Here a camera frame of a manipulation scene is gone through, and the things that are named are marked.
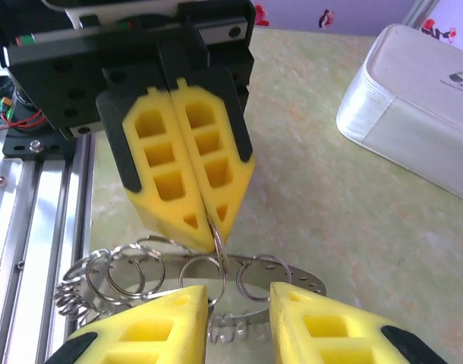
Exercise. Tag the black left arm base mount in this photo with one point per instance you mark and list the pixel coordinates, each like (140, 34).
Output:
(22, 146)

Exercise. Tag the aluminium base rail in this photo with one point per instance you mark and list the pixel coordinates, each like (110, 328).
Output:
(26, 227)

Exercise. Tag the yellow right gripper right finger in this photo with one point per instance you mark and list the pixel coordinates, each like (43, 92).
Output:
(330, 337)

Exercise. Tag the white zippered case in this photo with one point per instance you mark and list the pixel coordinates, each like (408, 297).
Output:
(417, 113)

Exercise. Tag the aluminium frame post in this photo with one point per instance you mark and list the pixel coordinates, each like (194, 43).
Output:
(421, 11)

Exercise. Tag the left circuit board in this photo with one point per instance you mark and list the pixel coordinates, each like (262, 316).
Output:
(0, 102)

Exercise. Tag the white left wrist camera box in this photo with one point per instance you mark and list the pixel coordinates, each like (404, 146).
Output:
(114, 9)

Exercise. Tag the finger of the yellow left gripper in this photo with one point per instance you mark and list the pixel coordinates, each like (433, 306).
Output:
(140, 121)
(231, 182)

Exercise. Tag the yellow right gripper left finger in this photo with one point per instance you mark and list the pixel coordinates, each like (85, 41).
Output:
(152, 333)

